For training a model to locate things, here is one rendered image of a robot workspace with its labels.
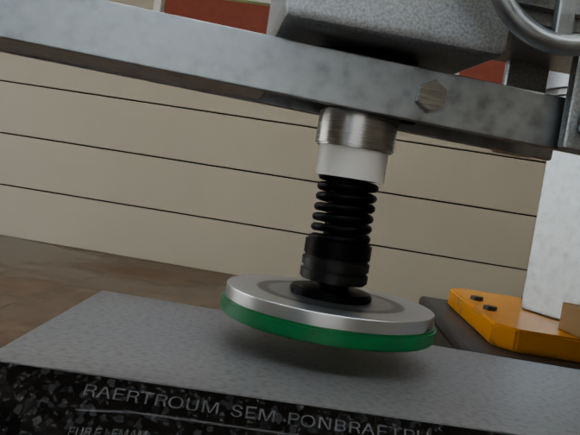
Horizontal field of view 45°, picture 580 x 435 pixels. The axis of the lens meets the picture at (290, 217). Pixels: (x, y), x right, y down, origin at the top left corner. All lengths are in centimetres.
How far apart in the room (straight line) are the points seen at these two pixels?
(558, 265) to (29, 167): 629
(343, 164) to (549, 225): 91
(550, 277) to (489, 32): 94
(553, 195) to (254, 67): 100
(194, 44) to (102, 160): 642
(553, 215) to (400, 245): 516
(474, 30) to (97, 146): 653
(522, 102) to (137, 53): 36
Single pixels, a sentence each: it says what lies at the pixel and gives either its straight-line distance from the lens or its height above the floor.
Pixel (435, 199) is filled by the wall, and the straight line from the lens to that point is 666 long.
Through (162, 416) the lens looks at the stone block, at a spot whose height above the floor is 79.
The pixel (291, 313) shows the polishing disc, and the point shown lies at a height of 86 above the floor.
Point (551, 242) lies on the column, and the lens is 153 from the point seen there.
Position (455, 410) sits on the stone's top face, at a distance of 62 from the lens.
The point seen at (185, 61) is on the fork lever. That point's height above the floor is 106.
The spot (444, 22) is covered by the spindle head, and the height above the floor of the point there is 113.
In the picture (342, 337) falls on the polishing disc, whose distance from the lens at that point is 62.
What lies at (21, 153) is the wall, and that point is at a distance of 738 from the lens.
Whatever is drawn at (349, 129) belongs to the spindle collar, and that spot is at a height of 103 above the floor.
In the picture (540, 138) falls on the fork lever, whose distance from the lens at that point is 72.
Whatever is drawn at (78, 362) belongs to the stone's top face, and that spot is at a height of 81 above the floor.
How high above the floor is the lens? 97
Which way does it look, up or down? 3 degrees down
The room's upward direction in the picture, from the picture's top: 9 degrees clockwise
